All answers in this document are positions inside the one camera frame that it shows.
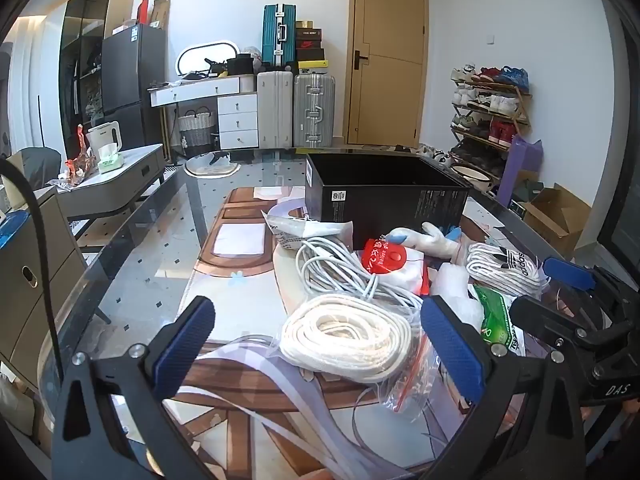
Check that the white dressing table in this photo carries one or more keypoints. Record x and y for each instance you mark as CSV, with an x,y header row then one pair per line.
x,y
237,110

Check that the black shoe box yellow stripe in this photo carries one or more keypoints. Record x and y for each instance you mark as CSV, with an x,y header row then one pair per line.
x,y
312,67

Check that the bagged white webbing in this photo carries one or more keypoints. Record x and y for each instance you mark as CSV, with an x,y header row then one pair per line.
x,y
345,340

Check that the oval mirror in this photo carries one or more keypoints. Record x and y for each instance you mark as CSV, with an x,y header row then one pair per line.
x,y
207,57

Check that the green wipes packet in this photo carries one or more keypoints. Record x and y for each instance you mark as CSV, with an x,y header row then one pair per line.
x,y
495,320

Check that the white suitcase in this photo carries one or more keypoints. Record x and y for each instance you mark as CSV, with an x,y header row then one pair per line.
x,y
275,110

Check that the white enamel basin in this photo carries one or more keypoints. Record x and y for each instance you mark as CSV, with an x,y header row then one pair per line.
x,y
475,175

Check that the white curtain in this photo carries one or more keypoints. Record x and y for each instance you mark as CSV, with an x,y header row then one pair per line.
x,y
27,85

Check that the white and blue plush toy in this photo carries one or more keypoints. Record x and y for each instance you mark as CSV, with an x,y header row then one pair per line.
x,y
430,242

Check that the dark glass cabinet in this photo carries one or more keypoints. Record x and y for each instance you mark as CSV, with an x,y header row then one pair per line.
x,y
80,35

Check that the group of assorted shoes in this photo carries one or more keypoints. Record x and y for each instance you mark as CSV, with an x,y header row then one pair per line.
x,y
487,105

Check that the open cardboard box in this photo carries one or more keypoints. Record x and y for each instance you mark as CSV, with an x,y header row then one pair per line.
x,y
555,215

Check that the wooden door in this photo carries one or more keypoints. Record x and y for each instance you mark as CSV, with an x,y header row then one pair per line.
x,y
387,60

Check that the black cardboard box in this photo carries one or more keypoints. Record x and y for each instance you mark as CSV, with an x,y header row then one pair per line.
x,y
390,200

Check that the brown flat cardboard box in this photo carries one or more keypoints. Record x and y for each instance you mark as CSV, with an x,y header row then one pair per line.
x,y
160,12

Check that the red clear plastic wrapper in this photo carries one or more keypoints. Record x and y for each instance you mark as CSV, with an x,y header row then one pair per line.
x,y
80,160

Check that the black refrigerator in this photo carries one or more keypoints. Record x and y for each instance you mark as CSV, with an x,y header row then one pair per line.
x,y
132,75

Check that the blue plastic pack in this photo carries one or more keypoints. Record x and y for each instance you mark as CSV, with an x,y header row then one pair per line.
x,y
12,230

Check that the purple bag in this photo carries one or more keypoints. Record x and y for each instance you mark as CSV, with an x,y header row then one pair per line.
x,y
520,165

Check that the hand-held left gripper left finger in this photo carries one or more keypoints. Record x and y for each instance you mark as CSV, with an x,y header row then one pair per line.
x,y
184,347

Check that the woven basket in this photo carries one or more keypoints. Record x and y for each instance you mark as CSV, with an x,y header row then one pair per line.
x,y
196,127

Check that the black bag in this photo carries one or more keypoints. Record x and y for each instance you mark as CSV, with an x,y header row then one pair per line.
x,y
241,66

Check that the red flat box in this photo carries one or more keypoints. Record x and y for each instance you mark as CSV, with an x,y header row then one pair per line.
x,y
143,11

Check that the grey side cabinet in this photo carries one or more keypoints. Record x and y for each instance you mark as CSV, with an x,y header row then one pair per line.
x,y
40,280

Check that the wooden shoe rack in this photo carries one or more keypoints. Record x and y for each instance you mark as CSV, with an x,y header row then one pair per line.
x,y
492,132

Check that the red balloon packet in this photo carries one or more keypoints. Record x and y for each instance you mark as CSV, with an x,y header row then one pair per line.
x,y
387,260

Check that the white striped socks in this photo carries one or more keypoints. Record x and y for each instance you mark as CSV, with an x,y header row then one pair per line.
x,y
500,267

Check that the green tissue pack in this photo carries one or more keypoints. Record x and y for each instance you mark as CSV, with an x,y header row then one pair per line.
x,y
110,160

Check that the printed cartoon table mat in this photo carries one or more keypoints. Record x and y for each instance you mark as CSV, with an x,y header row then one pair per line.
x,y
240,260

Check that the black shoe box red logo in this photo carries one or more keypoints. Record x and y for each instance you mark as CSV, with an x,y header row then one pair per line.
x,y
310,47

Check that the silver suitcase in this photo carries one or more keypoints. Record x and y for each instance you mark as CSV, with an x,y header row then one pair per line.
x,y
314,110

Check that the clear zip bag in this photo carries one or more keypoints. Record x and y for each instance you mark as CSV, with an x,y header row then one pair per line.
x,y
310,227

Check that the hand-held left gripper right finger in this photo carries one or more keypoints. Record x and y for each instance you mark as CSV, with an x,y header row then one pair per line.
x,y
452,347

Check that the white electric kettle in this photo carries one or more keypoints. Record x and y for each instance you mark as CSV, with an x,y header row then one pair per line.
x,y
105,137

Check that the teal suitcase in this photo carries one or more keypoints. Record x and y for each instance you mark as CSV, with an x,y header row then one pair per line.
x,y
279,35

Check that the white oval rug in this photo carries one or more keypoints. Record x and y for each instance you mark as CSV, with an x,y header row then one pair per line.
x,y
212,164

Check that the grey coffee table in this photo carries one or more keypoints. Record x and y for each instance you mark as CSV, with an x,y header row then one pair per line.
x,y
110,187

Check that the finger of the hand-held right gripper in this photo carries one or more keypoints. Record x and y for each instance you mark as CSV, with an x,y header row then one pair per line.
x,y
545,316
567,271

